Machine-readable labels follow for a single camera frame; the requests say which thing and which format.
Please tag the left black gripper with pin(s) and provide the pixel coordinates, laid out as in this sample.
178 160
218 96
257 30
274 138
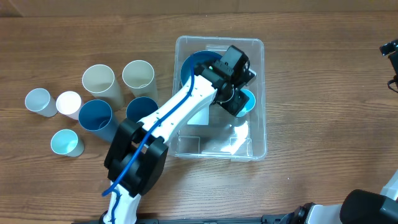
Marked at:
236 101

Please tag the small light blue cup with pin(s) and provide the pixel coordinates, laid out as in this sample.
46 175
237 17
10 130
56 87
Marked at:
250 104

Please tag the clear plastic storage container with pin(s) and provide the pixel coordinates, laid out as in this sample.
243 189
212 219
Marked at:
226 136

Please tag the dark blue bowl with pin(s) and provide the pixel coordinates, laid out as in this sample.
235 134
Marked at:
195 58

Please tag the tall beige cup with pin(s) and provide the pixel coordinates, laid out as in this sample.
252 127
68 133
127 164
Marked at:
139 76
101 82

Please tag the small pink cup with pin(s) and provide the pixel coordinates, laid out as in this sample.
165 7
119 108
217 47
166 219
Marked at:
69 103

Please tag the small mint green cup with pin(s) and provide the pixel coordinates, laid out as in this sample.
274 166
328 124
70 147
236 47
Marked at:
66 142

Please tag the small grey cup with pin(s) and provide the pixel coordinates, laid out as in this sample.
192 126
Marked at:
40 101

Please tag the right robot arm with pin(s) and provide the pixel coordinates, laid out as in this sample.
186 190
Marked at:
359 206

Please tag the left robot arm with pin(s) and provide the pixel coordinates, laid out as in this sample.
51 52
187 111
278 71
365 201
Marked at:
136 158

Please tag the white label in container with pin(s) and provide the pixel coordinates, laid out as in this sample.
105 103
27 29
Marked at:
200 118

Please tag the tall blue cup right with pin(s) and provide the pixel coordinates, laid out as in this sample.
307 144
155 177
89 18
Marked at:
140 107

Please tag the tall blue cup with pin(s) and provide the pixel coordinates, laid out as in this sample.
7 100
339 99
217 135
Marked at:
140 107
98 117

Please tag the tall blue cup left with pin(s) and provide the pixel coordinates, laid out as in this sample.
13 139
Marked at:
98 117

